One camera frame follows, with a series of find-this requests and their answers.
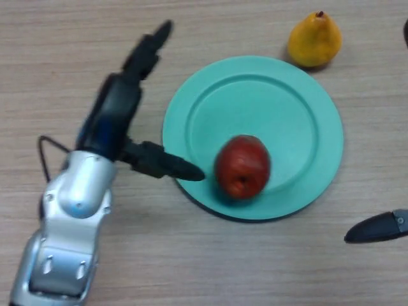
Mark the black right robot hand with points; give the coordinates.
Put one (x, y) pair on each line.
(376, 228)

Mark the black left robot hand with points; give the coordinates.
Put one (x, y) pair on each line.
(114, 111)

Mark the red apple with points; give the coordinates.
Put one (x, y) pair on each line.
(243, 167)

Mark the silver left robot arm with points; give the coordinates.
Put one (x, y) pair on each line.
(76, 197)

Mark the green round plate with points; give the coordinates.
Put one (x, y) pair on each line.
(287, 111)

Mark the yellow pear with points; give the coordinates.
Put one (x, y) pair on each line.
(315, 39)

